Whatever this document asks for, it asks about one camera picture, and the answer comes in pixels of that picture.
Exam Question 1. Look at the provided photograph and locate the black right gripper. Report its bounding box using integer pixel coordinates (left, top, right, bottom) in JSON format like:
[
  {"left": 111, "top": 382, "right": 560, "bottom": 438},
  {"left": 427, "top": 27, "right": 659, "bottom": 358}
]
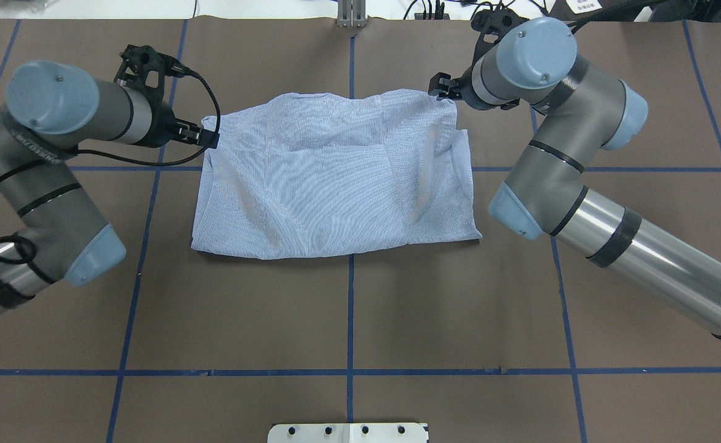
[{"left": 428, "top": 65, "right": 520, "bottom": 111}]

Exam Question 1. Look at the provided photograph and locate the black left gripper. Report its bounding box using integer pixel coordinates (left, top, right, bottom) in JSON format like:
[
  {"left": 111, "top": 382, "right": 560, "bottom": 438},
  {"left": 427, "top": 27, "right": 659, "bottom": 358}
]
[{"left": 148, "top": 100, "right": 220, "bottom": 149}]

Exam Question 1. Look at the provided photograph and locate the light blue striped shirt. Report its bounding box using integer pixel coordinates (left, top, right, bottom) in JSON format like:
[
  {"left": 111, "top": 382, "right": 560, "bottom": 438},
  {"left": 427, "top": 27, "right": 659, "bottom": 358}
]
[{"left": 191, "top": 89, "right": 482, "bottom": 260}]

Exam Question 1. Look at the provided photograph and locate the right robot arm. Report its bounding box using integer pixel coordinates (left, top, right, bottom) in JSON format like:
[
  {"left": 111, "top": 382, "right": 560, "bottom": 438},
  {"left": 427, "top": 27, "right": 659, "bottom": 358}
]
[{"left": 429, "top": 9, "right": 721, "bottom": 343}]

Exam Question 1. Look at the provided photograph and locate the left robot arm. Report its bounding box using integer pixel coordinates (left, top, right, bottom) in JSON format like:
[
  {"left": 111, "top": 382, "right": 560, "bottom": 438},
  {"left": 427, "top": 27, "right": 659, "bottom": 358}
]
[{"left": 0, "top": 53, "right": 219, "bottom": 315}]

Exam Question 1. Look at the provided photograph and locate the grey orange USB hub left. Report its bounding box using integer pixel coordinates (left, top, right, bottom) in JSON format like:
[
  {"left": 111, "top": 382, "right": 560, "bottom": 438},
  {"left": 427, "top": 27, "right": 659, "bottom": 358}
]
[{"left": 404, "top": 1, "right": 450, "bottom": 22}]

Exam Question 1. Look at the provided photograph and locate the dark labelled box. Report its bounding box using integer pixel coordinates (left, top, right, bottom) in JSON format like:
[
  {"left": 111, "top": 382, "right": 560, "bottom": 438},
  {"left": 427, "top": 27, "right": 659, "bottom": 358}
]
[{"left": 548, "top": 1, "right": 648, "bottom": 22}]

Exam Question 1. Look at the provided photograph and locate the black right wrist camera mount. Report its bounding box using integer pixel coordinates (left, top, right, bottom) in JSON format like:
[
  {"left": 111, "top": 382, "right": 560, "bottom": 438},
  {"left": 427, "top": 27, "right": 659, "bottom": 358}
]
[{"left": 470, "top": 2, "right": 529, "bottom": 64}]

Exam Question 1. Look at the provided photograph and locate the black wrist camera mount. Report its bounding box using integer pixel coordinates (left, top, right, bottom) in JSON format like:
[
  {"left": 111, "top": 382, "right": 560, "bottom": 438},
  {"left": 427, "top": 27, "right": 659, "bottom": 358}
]
[
  {"left": 114, "top": 44, "right": 193, "bottom": 105},
  {"left": 470, "top": 2, "right": 529, "bottom": 64}
]

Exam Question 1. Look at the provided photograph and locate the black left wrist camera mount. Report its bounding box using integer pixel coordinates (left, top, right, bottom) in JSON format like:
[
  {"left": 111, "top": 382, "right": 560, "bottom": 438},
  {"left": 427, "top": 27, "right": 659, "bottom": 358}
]
[{"left": 114, "top": 44, "right": 193, "bottom": 105}]

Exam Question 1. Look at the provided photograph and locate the aluminium frame post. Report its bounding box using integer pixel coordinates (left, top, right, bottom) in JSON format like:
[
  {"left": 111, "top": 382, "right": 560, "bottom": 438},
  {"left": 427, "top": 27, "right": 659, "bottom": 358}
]
[{"left": 336, "top": 0, "right": 368, "bottom": 28}]

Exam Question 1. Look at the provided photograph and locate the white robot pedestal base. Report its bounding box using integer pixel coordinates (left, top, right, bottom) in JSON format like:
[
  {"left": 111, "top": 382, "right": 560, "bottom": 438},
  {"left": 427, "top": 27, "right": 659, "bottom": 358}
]
[{"left": 267, "top": 421, "right": 430, "bottom": 442}]

